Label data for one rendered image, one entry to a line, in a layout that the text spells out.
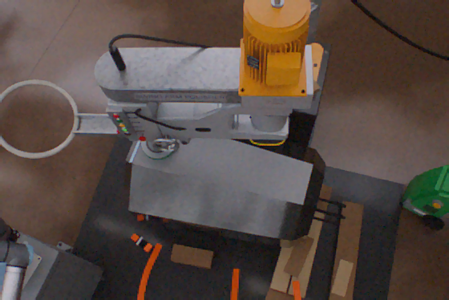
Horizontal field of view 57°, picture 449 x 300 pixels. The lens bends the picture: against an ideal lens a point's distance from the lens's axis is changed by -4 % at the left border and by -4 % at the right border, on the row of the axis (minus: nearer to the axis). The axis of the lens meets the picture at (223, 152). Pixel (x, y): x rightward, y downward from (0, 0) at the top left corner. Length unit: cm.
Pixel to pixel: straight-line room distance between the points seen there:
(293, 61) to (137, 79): 70
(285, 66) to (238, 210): 127
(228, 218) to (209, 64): 111
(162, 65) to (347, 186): 206
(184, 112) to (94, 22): 257
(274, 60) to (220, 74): 36
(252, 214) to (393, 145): 159
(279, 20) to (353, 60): 262
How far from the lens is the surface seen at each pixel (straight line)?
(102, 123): 258
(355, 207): 341
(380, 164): 366
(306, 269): 313
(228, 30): 419
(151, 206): 279
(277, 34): 149
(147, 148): 265
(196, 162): 263
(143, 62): 195
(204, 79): 185
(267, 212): 259
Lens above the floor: 328
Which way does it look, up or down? 67 degrees down
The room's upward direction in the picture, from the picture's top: 9 degrees counter-clockwise
